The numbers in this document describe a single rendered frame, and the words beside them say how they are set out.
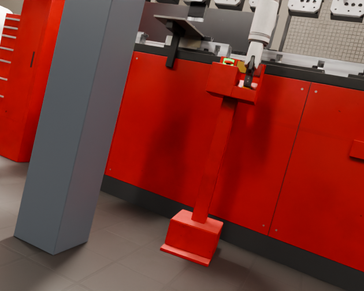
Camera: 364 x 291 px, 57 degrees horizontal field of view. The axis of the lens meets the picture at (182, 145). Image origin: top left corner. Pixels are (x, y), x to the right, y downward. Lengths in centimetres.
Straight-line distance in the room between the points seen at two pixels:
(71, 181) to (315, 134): 104
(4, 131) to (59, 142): 134
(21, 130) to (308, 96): 170
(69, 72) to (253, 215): 104
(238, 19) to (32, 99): 146
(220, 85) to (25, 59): 142
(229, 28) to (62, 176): 173
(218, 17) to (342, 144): 138
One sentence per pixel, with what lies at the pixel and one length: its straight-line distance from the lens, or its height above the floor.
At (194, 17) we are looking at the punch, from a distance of 205.
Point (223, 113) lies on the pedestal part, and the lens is 141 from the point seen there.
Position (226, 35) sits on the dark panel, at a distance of 250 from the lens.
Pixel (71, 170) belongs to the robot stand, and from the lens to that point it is 112.
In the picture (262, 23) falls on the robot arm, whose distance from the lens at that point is 142.
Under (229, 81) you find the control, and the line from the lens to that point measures 138.
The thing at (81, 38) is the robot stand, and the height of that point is 69.
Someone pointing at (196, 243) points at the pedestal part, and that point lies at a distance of 142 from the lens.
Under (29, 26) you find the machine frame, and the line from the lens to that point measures 244.
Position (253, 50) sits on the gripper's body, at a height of 85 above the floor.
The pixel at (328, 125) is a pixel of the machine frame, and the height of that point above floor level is 66.
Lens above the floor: 53
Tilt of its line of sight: 5 degrees down
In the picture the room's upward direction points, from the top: 14 degrees clockwise
